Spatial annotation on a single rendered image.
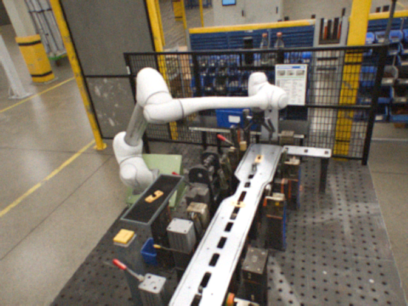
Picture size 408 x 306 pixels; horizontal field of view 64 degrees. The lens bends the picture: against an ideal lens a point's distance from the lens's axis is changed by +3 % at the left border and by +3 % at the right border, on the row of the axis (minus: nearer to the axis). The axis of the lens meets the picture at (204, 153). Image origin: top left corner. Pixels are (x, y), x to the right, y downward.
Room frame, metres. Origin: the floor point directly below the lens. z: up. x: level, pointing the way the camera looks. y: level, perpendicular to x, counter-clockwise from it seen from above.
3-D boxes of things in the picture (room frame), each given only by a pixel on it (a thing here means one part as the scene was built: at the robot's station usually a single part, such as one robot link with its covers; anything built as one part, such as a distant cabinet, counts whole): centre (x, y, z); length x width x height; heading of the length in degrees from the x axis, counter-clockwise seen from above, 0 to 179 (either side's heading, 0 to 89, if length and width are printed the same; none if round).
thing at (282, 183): (1.47, -0.42, 0.84); 0.11 x 0.08 x 0.29; 65
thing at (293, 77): (2.17, -0.67, 1.30); 0.23 x 0.02 x 0.31; 65
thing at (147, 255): (1.29, 0.34, 0.74); 0.11 x 0.10 x 0.09; 155
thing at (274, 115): (1.95, -0.46, 1.17); 0.12 x 0.01 x 0.34; 65
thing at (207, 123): (2.19, -0.34, 1.01); 0.90 x 0.22 x 0.03; 65
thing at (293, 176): (1.58, -0.51, 0.87); 0.12 x 0.09 x 0.35; 65
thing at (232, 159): (1.78, -0.19, 0.88); 0.07 x 0.06 x 0.35; 65
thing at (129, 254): (0.99, 0.36, 0.92); 0.08 x 0.08 x 0.44; 65
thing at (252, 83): (1.70, -0.35, 1.47); 0.13 x 0.11 x 0.16; 21
